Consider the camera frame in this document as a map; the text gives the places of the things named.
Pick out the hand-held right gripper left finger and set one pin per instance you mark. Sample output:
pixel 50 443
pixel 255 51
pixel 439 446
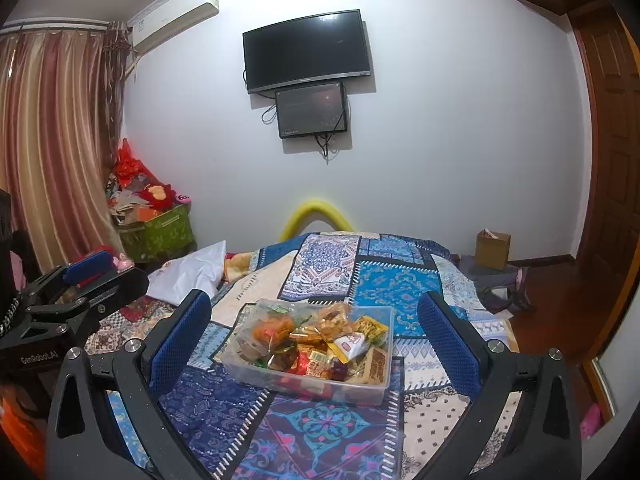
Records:
pixel 177 345

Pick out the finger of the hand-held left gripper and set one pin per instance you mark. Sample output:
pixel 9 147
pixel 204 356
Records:
pixel 90 267
pixel 125 287

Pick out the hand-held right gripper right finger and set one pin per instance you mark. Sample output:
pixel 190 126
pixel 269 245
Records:
pixel 447 345

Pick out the clear plastic container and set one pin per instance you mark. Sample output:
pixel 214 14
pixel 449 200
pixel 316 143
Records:
pixel 237 367

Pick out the clear biscuit packet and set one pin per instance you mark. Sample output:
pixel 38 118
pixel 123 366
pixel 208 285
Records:
pixel 375 365

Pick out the pile of assorted snacks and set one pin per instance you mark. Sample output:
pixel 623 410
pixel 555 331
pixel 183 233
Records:
pixel 300 345

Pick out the pink toy figure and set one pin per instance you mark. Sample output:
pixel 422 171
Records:
pixel 122 262

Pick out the green storage box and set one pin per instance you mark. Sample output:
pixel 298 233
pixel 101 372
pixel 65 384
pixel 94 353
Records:
pixel 160 235

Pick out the white pillow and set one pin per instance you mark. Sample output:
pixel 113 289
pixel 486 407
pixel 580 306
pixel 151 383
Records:
pixel 195 270

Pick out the dark clothing heap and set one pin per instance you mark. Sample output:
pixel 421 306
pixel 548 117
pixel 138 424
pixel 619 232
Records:
pixel 495 290

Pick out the orange cloth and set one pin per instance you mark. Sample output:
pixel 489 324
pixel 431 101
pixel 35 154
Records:
pixel 20 425

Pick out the red plush toy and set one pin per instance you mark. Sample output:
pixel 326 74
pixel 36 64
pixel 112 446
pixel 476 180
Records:
pixel 157 195

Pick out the brown cardboard box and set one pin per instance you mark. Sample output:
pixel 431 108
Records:
pixel 492 252

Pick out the red plastic bag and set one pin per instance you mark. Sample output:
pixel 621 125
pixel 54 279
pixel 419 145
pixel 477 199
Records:
pixel 127 165

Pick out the striped brown curtain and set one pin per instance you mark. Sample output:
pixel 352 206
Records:
pixel 55 135

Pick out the blue patchwork blanket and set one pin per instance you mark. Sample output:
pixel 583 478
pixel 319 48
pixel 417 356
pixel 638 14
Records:
pixel 320 430

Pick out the pink slipper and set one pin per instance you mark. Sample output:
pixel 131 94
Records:
pixel 591 422

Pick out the yellow foam tube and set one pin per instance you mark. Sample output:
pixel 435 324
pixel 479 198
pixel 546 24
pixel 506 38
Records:
pixel 310 206

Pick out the brown wooden door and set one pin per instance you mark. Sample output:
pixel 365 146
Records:
pixel 610 160

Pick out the small black monitor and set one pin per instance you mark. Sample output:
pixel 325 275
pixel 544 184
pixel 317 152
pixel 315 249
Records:
pixel 310 110

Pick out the white air conditioner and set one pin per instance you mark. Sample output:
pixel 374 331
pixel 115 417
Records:
pixel 170 20

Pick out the large black television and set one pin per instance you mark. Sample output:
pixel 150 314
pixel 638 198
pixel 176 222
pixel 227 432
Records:
pixel 305 50

